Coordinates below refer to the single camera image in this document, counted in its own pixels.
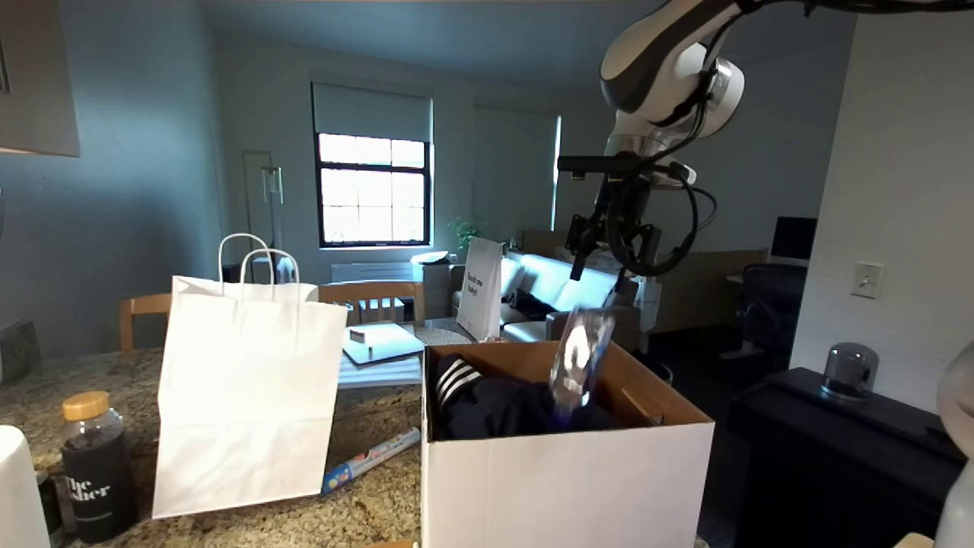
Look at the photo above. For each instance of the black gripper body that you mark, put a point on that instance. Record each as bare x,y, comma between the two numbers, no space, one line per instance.
628,202

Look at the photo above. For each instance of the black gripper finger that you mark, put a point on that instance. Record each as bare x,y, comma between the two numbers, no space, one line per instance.
640,251
582,247

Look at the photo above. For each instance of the clear Fiji water bottle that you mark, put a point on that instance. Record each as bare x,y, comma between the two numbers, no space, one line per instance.
582,359

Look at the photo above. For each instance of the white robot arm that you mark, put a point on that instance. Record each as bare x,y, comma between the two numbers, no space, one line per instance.
659,71

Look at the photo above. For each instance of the white cardboard box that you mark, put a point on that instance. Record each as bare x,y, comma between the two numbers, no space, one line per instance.
567,488

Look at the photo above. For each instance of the dark countertop box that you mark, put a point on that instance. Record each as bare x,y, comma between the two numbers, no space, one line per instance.
21,351

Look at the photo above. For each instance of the grey sofa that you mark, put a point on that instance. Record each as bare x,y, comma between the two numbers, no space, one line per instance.
548,289

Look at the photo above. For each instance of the narrow grey roller blind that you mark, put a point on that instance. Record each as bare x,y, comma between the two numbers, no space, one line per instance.
513,168

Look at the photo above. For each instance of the tall white paper bag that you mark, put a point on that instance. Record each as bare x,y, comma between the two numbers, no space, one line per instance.
478,289

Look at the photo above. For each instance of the green potted plant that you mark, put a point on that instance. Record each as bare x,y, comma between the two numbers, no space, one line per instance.
462,235

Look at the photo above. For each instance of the black office chair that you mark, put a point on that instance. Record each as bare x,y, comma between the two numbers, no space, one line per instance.
766,308

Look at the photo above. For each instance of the open laptop screen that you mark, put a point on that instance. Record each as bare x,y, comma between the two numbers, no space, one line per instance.
794,239

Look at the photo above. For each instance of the dark clothing with white stripes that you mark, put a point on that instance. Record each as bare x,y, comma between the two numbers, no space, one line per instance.
487,406

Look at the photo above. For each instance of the wooden chair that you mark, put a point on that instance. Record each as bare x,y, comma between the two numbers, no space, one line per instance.
141,307
369,292

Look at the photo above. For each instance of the black framed window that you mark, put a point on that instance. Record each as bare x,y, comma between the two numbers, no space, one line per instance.
372,192

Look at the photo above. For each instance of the clear glass jar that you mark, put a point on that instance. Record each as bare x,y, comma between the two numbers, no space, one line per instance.
849,366

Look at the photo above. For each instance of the wide grey roller blind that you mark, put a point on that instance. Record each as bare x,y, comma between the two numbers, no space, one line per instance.
372,110

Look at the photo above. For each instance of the black side table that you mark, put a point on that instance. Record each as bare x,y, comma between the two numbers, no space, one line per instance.
832,466

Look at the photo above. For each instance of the dark glass jar gold lid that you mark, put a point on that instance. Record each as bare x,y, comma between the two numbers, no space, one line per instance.
95,475

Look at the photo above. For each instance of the white rounded appliance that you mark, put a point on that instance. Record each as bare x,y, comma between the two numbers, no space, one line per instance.
21,496

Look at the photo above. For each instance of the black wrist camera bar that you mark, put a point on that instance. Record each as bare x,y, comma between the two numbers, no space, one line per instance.
597,161

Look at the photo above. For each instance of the white wall outlet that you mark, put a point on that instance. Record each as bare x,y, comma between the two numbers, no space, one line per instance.
867,280

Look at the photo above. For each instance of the wooden wall cabinet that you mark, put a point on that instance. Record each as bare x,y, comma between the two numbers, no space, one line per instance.
35,71

